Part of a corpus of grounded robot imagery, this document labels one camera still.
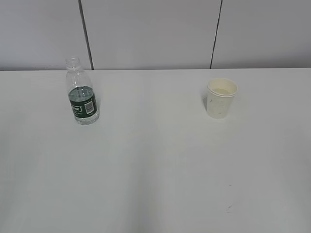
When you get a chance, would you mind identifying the clear green-label water bottle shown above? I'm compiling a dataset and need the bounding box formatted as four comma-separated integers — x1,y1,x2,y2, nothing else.
66,56,99,125

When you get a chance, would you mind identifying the white paper cup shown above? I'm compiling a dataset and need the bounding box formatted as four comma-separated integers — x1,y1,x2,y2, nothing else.
207,78,238,119

